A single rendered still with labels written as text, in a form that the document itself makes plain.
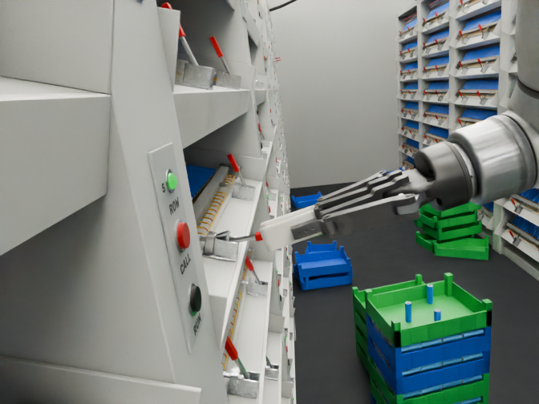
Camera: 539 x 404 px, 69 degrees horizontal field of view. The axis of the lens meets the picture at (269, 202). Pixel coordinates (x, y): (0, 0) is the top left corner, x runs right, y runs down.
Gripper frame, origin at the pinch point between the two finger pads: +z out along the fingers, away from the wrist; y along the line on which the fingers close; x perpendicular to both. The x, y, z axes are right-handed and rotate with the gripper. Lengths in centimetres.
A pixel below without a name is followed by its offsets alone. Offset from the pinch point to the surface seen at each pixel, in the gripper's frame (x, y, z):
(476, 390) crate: -88, 56, -29
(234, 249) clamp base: 0.1, -1.0, 7.2
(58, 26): 20.9, -27.7, 2.8
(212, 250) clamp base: 0.9, -0.8, 9.9
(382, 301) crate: -58, 71, -11
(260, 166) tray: 1.8, 42.3, 6.2
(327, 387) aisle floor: -95, 82, 18
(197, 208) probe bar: 4.4, 9.3, 12.7
